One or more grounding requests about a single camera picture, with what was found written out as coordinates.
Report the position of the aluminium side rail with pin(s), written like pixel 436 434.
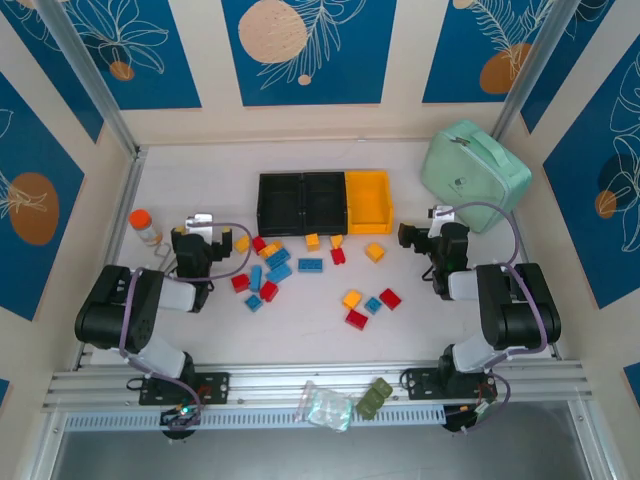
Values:
pixel 131 180

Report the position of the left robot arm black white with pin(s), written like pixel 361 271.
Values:
pixel 115 310

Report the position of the yellow two-by-four lego brick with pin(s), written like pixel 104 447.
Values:
pixel 270 248

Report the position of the yellow plastic bin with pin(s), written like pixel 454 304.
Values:
pixel 370 200

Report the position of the mint green zip bag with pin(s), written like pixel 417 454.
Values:
pixel 470 175

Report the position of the orange capped bottle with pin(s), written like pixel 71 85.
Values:
pixel 142 225

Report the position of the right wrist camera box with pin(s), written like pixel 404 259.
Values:
pixel 442 212

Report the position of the olive green plastic piece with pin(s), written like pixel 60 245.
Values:
pixel 374 397

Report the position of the small yellow lego brick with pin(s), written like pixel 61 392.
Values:
pixel 336 240
pixel 241 243
pixel 374 252
pixel 352 299
pixel 313 242

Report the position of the small circuit board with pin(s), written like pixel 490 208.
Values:
pixel 180 415
pixel 482 410

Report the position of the small blue lego brick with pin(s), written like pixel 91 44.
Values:
pixel 253 302
pixel 373 305

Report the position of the clear plastic zip bag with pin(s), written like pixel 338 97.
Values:
pixel 325 407

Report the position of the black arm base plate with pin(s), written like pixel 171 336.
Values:
pixel 215 387
pixel 420 385

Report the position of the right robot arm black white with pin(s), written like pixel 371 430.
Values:
pixel 525 310

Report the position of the blue two-by-four lego brick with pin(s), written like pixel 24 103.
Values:
pixel 255 278
pixel 278 258
pixel 311 265
pixel 279 273

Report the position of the aluminium frame rail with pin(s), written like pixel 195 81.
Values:
pixel 275 380

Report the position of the black plastic bin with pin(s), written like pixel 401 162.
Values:
pixel 280 200
pixel 325 200

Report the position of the aluminium frame post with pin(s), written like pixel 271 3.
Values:
pixel 90 75
pixel 530 75

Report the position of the blue floral wall panel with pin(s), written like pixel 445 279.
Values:
pixel 60 75
pixel 30 150
pixel 590 60
pixel 575 200
pixel 450 50
pixel 185 60
pixel 350 75

